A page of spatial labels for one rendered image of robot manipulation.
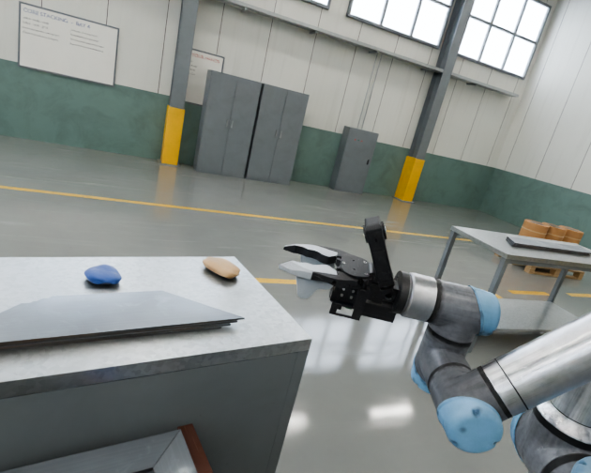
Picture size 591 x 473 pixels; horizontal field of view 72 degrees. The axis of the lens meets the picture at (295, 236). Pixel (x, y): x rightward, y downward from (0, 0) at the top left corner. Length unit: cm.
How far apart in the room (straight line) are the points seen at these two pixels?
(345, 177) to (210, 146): 338
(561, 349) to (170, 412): 90
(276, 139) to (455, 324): 827
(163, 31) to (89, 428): 825
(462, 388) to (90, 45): 864
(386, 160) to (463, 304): 1027
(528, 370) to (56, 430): 95
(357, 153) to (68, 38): 623
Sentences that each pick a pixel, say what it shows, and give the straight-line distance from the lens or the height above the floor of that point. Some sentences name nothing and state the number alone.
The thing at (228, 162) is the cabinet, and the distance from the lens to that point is 867.
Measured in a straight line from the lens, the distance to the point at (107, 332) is 113.
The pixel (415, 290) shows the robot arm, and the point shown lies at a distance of 68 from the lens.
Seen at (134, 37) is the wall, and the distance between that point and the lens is 893.
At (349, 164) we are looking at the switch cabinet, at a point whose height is 66.
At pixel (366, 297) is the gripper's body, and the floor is 143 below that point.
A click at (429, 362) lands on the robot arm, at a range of 73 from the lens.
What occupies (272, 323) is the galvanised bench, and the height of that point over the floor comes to 105.
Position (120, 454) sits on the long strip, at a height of 85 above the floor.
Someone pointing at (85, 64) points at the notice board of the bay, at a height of 152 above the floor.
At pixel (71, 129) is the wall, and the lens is 906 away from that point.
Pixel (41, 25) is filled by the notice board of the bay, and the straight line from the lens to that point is 901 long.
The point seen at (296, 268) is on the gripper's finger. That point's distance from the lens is 64.
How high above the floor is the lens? 169
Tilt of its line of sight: 17 degrees down
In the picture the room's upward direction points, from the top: 14 degrees clockwise
